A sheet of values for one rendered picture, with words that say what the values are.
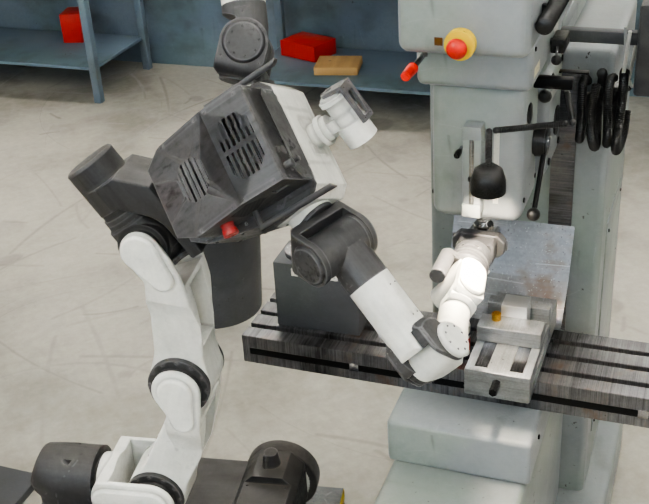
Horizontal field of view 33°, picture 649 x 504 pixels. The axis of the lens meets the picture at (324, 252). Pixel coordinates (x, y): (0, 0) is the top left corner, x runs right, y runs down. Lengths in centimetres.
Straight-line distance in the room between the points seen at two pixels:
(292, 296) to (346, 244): 68
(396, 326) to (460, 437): 56
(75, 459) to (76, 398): 154
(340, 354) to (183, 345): 46
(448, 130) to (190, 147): 58
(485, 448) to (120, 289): 269
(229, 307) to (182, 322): 212
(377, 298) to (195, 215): 38
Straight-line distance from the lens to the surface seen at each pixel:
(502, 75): 222
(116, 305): 479
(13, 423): 421
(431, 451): 258
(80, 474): 272
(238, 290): 445
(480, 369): 247
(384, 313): 205
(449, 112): 231
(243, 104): 199
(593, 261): 293
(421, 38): 213
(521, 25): 208
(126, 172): 225
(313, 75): 655
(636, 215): 537
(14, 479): 390
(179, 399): 242
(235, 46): 213
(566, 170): 282
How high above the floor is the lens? 242
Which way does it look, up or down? 29 degrees down
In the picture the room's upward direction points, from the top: 4 degrees counter-clockwise
